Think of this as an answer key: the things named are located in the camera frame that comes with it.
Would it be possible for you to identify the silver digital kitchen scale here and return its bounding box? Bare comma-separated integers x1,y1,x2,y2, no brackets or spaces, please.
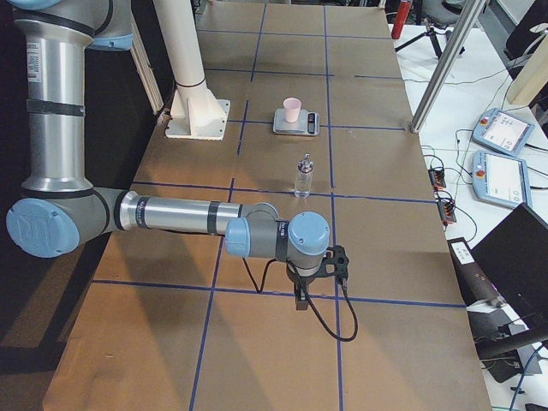
272,108,319,136

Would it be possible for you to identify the blue teach pendant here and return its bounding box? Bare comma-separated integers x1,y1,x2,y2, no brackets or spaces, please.
471,108,535,157
472,150,533,209

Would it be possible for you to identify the clear glass sauce bottle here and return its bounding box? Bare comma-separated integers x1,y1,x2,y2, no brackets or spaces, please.
294,153,314,198

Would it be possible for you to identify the aluminium frame post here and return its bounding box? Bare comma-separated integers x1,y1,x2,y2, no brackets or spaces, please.
409,0,485,134

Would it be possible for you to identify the white pedestal column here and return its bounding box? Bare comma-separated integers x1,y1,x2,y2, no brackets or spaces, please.
153,0,230,140

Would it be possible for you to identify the upper blue teach pendant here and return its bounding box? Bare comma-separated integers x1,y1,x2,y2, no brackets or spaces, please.
471,108,535,157

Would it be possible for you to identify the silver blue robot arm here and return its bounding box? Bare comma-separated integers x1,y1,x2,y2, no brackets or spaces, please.
6,1,334,310

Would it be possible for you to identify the upper orange black connector box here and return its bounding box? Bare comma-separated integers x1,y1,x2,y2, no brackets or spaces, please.
428,168,446,190

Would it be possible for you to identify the red bottle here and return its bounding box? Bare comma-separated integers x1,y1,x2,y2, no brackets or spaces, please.
390,0,412,39

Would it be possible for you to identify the orange black connector box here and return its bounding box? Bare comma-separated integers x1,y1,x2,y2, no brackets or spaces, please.
428,168,446,190
437,198,456,226

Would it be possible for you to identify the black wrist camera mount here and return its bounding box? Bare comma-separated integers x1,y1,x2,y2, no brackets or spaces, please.
315,245,349,286

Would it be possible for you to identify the black tripod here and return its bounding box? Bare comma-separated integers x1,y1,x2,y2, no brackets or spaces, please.
395,20,453,59

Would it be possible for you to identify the black office chair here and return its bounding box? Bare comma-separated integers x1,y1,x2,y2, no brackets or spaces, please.
504,0,547,79

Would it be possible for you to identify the pink plastic cup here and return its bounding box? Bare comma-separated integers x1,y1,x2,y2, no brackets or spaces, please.
283,97,301,123

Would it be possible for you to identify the lower orange black connector box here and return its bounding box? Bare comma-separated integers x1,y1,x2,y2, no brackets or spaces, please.
437,198,456,226

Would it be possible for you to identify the black box with white label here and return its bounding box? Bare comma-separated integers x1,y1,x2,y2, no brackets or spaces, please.
447,237,506,308

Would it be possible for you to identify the lower blue teach pendant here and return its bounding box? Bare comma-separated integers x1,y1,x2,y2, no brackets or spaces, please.
472,150,533,209

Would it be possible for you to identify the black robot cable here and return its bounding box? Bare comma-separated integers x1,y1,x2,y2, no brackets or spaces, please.
242,256,359,343

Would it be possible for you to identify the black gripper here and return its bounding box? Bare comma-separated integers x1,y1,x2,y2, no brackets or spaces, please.
286,262,316,310

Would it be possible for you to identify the black monitor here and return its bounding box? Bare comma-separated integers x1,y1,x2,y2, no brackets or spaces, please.
472,203,548,328

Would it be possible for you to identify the wooden board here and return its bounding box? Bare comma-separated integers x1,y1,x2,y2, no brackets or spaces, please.
507,22,548,105

